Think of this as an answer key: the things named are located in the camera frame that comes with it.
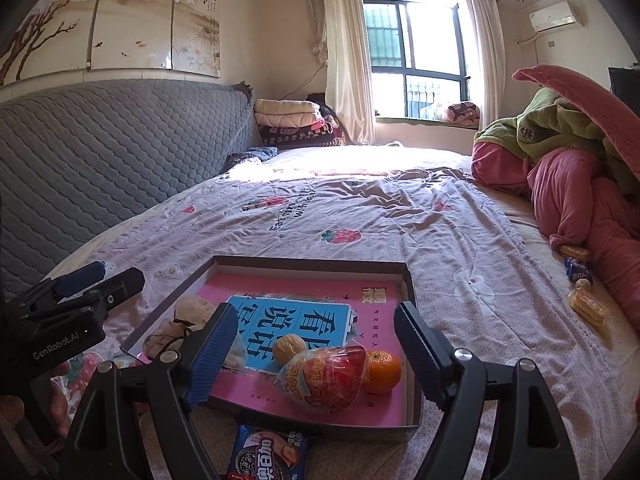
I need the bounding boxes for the blue snack packet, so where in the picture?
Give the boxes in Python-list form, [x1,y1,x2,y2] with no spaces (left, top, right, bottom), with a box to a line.
[564,256,595,283]

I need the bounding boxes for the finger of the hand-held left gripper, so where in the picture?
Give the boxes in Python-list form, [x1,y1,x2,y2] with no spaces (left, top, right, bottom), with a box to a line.
[87,267,146,321]
[29,261,106,307]

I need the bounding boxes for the long yellow snack packet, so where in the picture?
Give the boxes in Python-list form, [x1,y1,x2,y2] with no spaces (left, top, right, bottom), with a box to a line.
[569,280,611,328]

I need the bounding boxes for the grey quilted headboard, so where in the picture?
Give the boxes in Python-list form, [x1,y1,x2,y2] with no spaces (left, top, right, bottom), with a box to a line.
[0,79,261,286]

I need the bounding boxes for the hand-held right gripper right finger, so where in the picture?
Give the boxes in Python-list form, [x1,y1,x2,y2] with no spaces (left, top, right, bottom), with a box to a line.
[393,301,583,480]

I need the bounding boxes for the crumpled pink quilt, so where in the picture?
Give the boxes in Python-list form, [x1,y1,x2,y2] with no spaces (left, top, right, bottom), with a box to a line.
[472,142,640,321]

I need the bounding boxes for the pink book with blue label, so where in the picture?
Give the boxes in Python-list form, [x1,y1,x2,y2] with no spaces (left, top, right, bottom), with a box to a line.
[137,272,408,428]

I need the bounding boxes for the orange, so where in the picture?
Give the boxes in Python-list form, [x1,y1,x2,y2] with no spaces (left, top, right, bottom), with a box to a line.
[362,350,403,395]

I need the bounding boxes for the walnut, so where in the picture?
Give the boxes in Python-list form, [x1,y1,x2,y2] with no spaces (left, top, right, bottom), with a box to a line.
[275,332,307,365]

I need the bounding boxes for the salmon pink blanket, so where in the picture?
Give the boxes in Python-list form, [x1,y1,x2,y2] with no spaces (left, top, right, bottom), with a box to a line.
[511,64,640,161]

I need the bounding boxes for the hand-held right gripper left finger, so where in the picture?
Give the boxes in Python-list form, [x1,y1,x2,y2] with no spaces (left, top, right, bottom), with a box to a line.
[57,302,240,480]

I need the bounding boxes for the folded pink blankets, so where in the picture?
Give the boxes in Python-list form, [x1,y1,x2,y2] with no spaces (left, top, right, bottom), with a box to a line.
[254,98,324,129]

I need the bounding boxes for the small egg toy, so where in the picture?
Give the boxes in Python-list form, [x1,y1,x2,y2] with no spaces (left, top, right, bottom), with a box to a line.
[277,345,371,415]

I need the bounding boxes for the patterned blanket on windowsill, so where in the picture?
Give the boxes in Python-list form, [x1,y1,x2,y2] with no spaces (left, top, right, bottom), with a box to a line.
[420,101,481,126]

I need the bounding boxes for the blossom wall painting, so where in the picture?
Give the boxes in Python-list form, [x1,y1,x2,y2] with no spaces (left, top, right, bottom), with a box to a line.
[0,0,223,86]

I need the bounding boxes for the black television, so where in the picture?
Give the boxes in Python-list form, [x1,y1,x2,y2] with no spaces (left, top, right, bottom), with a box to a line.
[607,66,640,116]

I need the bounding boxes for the cream curtain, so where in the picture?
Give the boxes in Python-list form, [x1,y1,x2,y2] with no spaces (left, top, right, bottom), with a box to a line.
[312,0,378,146]
[467,0,504,131]

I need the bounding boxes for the shallow cardboard box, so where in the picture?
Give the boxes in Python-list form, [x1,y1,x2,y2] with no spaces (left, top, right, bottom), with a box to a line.
[120,255,425,445]

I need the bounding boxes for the white air conditioner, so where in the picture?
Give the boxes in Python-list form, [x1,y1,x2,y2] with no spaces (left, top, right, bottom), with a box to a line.
[527,1,586,32]

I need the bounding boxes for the cookie packet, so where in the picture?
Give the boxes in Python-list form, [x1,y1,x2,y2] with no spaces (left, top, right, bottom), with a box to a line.
[226,425,310,480]

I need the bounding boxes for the folded dark patterned blanket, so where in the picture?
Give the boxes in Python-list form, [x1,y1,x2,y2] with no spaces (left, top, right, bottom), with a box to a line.
[257,121,347,151]

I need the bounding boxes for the green blanket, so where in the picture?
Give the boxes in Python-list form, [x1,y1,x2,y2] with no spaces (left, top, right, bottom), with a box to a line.
[472,87,640,196]

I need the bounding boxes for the window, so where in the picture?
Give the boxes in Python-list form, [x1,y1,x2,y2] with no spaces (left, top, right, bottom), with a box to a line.
[362,0,473,118]

